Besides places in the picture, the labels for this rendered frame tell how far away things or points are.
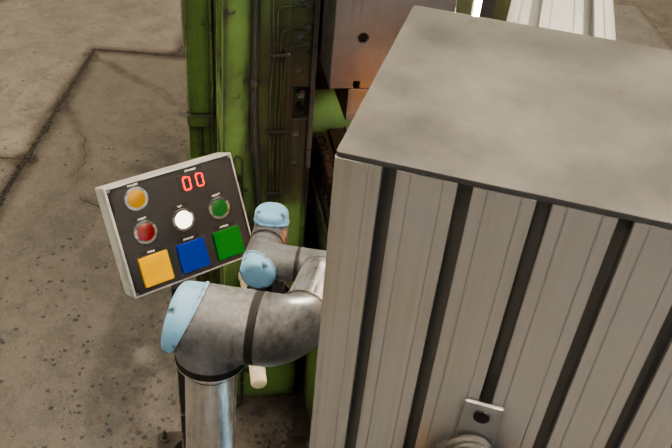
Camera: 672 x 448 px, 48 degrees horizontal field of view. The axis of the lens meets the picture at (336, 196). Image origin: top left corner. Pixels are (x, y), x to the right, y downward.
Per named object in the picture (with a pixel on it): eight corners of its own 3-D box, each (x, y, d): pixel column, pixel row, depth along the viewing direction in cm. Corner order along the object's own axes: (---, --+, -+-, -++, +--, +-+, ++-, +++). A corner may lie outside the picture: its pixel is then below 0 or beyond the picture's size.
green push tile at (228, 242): (245, 252, 196) (238, 225, 194) (220, 261, 192) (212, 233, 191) (242, 251, 198) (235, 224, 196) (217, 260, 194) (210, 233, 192)
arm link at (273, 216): (249, 219, 157) (257, 196, 164) (248, 259, 164) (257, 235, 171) (285, 224, 157) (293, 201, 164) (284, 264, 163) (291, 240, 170)
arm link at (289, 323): (330, 315, 109) (353, 240, 158) (256, 304, 110) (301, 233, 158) (320, 389, 112) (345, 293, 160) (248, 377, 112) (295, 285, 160)
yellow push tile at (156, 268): (175, 278, 186) (167, 249, 184) (146, 288, 182) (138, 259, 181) (172, 277, 188) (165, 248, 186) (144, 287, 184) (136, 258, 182)
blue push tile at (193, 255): (211, 264, 191) (203, 236, 189) (184, 274, 187) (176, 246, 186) (209, 263, 193) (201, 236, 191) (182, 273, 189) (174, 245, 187)
